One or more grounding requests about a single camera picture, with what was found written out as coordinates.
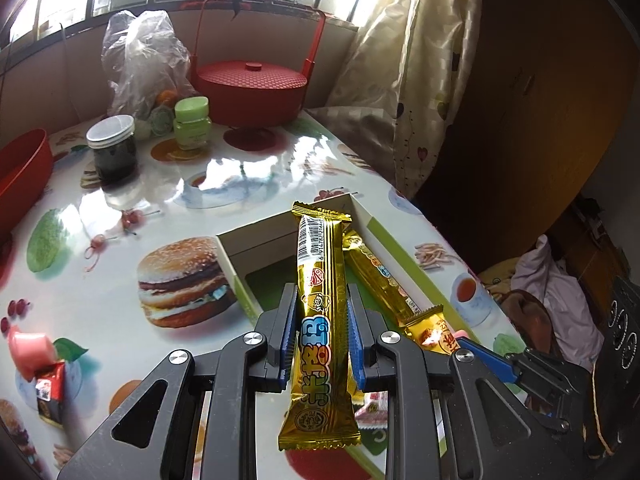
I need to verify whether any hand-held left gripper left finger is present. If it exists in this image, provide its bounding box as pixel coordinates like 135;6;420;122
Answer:
56;282;300;480

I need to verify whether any red black snack packet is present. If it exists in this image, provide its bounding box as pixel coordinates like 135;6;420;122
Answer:
34;362;67;423

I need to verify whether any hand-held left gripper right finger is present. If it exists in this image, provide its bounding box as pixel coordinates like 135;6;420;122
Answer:
346;282;596;480

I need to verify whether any pink jelly cup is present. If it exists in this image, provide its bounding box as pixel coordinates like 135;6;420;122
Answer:
7;327;57;381

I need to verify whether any gold packet red print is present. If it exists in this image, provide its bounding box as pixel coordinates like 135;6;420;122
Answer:
402;312;463;358

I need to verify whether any green cardboard box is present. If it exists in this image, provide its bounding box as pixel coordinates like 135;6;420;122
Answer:
215;192;468;480

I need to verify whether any small green jar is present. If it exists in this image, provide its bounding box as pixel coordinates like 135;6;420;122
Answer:
172;96;212;151

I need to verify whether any dark jar white lid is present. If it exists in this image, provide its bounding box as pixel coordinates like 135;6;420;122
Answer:
86;115;138;186

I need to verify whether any red oval bowl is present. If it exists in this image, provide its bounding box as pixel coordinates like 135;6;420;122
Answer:
0;129;55;241

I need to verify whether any pile of clothes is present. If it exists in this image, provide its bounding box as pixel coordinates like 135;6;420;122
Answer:
480;235;606;361

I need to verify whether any red lidded basket with handle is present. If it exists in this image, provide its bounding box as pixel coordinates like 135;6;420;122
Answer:
189;0;328;133

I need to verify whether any clear plastic bag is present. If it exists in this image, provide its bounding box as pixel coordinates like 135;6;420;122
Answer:
101;10;211;138

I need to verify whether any long gold snack bar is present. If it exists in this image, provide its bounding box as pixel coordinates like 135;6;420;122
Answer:
342;230;446;331
277;201;362;453

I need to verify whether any printed plastic tablecloth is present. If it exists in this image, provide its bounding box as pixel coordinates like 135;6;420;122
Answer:
0;110;526;480

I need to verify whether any patterned curtain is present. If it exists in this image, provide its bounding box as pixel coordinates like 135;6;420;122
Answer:
305;0;483;201

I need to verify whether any brown wooden wardrobe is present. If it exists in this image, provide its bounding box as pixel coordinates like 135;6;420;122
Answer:
415;0;640;271

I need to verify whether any white red snack packet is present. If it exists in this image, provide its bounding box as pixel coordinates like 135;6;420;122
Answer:
352;392;391;431

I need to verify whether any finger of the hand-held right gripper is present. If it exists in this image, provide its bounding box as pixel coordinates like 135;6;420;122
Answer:
457;337;590;433

